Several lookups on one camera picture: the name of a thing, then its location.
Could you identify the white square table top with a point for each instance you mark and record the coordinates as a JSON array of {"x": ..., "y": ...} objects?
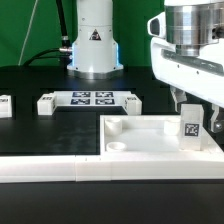
[{"x": 148, "y": 134}]

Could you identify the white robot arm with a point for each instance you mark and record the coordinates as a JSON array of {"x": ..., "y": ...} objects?
[{"x": 95, "y": 52}]

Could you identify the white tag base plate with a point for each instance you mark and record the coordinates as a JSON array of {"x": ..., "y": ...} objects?
[{"x": 91, "y": 98}]

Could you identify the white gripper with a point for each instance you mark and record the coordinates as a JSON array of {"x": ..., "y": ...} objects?
[{"x": 187, "y": 52}]

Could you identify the white L-shaped fence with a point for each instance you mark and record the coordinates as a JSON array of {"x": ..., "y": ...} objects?
[{"x": 112, "y": 166}]

